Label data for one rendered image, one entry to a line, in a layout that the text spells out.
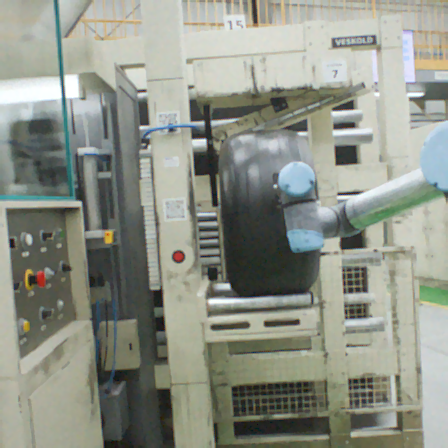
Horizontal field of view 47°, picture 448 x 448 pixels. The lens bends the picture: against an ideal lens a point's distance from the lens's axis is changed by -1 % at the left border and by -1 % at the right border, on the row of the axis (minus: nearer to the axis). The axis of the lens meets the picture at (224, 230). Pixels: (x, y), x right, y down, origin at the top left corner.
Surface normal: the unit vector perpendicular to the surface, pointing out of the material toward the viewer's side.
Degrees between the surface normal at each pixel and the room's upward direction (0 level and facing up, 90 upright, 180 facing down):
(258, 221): 93
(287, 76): 90
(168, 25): 90
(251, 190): 74
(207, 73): 90
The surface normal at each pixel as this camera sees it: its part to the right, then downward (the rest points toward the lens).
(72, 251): -0.03, 0.05
